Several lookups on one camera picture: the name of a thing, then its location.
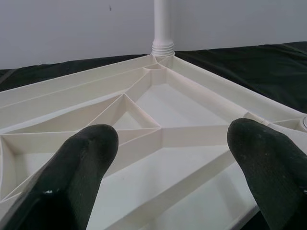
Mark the white plastic table leg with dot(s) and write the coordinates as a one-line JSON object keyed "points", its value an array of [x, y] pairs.
{"points": [[163, 24]]}

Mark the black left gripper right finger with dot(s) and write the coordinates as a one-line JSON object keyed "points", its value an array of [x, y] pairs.
{"points": [[273, 172]]}

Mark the white plastic table top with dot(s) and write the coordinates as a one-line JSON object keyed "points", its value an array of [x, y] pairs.
{"points": [[168, 115]]}

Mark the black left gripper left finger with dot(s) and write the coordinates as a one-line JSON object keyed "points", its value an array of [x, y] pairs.
{"points": [[62, 182]]}

